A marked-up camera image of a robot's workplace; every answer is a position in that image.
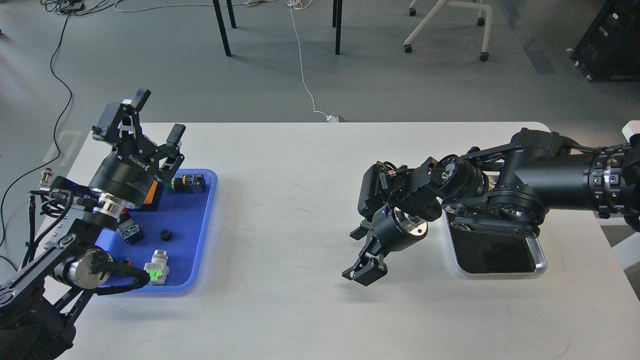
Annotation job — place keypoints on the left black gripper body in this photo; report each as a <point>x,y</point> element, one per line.
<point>123,181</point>

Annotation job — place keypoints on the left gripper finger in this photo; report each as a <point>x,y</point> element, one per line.
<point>168,157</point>
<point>119,125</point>

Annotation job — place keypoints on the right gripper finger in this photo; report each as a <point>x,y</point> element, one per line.
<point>370,265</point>
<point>363,230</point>

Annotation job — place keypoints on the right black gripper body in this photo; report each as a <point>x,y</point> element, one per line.
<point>395,230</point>

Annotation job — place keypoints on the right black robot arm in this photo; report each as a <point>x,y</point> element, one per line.
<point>550,170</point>

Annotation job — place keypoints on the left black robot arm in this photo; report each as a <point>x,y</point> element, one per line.
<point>63,268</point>

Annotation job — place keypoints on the blue plastic tray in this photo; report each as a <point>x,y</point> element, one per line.
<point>187,216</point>

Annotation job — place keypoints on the silver metal tray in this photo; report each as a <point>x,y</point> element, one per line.
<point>492,233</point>

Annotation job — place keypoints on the orange button box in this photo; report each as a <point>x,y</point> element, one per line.
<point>151,202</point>

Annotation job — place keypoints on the red emergency stop button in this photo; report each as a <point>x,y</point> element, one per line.
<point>129,231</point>

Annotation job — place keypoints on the black table leg left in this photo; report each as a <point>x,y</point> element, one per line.
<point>222,27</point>

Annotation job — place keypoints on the black table leg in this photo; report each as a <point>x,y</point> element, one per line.
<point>222,27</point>
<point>230,9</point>
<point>337,25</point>

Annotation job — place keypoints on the black table leg rear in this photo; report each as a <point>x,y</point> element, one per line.
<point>230,9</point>

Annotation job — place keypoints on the black table leg right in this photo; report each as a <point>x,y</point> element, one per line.
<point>337,25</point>

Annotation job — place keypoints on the white table corner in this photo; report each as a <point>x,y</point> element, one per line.
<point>631,129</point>

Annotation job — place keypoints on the black equipment case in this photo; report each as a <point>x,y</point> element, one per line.
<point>609,51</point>

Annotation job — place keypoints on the green push button switch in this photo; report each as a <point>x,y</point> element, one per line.
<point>191,183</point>

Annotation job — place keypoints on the silver green indicator switch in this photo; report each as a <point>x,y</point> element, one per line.
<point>158,268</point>

